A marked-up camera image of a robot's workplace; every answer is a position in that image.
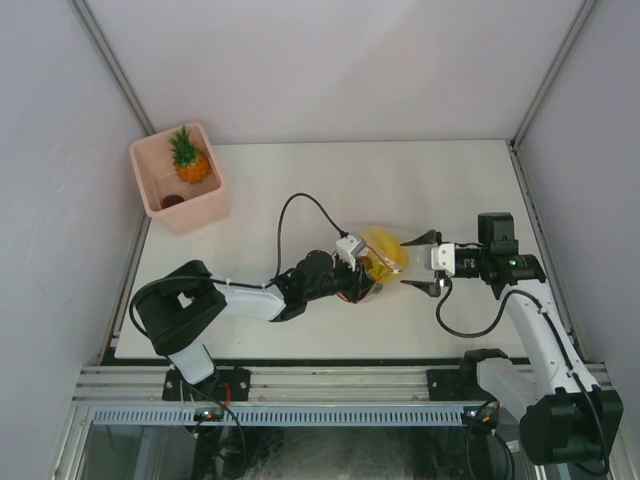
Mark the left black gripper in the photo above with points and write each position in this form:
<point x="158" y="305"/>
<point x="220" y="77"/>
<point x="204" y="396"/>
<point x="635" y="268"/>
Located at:
<point x="359" y="283"/>

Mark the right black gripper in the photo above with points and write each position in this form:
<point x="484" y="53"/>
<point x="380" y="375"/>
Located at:
<point x="431" y="288"/>

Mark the clear zip top bag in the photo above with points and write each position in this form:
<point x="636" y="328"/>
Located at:
<point x="415" y="271"/>

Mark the purple fake onion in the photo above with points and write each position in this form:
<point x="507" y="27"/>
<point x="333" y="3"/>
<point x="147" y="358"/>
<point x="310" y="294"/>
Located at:
<point x="171" y="200"/>

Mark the fake pineapple green crown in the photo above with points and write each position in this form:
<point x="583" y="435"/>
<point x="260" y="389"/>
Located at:
<point x="190" y="163"/>

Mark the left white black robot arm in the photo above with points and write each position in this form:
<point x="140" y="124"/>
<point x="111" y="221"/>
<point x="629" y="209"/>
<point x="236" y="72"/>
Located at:
<point x="174" y="311"/>

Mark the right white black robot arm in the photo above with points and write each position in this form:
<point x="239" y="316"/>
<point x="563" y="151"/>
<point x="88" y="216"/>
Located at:
<point x="564" y="415"/>

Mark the yellow fake banana bunch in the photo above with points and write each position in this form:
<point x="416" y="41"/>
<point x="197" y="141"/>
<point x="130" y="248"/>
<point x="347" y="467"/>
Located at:
<point x="389" y="258"/>

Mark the pink plastic bin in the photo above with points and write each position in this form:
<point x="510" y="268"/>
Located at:
<point x="152" y="162"/>

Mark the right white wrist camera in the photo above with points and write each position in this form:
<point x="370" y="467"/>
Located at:
<point x="442" y="258"/>

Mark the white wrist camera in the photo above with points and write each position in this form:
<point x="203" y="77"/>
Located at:
<point x="349" y="247"/>
<point x="442" y="258"/>

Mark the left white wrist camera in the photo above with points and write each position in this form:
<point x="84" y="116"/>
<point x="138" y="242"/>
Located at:
<point x="349" y="247"/>

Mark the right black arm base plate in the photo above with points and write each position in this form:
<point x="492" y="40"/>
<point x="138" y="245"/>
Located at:
<point x="451" y="385"/>

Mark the grey slotted cable duct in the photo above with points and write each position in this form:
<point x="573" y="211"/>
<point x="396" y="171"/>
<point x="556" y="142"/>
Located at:
<point x="284" y="416"/>

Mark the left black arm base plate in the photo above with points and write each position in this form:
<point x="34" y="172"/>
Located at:
<point x="225" y="386"/>

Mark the aluminium rail frame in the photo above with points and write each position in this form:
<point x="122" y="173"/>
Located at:
<point x="404" y="385"/>

